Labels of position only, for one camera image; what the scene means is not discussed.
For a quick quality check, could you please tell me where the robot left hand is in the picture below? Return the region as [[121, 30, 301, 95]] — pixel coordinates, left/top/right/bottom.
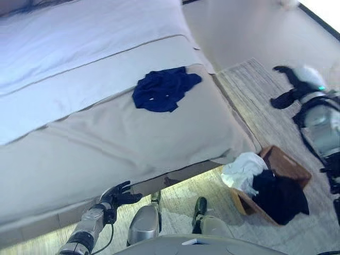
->
[[99, 180, 144, 212]]

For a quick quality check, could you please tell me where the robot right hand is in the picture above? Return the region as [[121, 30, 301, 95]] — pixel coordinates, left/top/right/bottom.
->
[[270, 65, 325, 109]]

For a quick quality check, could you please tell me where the white garment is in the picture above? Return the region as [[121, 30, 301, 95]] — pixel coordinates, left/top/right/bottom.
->
[[221, 151, 269, 196]]

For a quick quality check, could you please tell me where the navy blue garment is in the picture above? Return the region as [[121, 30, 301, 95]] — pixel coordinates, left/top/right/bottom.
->
[[132, 66, 202, 114]]

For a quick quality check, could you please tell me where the black garment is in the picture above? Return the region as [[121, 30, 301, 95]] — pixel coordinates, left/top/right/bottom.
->
[[251, 169, 310, 226]]

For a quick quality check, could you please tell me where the bed with beige cover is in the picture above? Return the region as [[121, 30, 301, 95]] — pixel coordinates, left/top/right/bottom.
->
[[0, 63, 262, 234]]

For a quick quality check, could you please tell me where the brown wicker basket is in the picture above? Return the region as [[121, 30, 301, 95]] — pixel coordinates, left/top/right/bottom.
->
[[229, 144, 313, 227]]

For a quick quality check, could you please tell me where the grey robot left leg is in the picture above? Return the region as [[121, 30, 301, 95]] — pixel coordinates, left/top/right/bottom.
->
[[126, 190, 163, 247]]

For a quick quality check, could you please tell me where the grey robot leg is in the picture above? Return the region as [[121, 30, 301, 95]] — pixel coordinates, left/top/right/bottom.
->
[[126, 190, 163, 247], [191, 196, 233, 239]]

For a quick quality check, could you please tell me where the black window base strip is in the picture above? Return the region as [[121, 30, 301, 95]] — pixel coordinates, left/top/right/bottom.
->
[[297, 2, 340, 43]]

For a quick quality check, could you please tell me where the large grey striped rug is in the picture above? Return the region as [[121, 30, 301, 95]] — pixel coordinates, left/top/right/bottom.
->
[[0, 58, 340, 255]]

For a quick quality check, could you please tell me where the grey robot torso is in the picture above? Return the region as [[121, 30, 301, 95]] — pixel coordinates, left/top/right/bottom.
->
[[111, 233, 287, 255]]

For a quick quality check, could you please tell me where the white tag on torso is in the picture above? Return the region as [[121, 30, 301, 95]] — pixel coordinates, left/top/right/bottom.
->
[[182, 238, 210, 247]]

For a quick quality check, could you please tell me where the grey robot right leg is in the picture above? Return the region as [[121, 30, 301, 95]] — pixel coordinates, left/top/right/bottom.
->
[[191, 196, 233, 239]]

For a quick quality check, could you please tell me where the white duvet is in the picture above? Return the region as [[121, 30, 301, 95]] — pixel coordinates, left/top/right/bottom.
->
[[0, 0, 213, 146]]

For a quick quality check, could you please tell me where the brown upholstered bed frame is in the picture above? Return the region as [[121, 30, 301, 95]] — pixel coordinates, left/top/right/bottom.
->
[[0, 164, 224, 241]]

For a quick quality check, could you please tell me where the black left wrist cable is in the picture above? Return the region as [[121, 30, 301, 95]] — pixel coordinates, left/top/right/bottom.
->
[[90, 209, 115, 253]]

